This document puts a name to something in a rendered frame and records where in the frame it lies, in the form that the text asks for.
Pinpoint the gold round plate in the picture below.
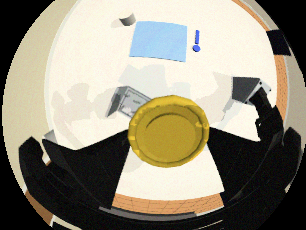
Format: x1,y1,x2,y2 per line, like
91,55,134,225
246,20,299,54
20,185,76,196
128,95,209,168

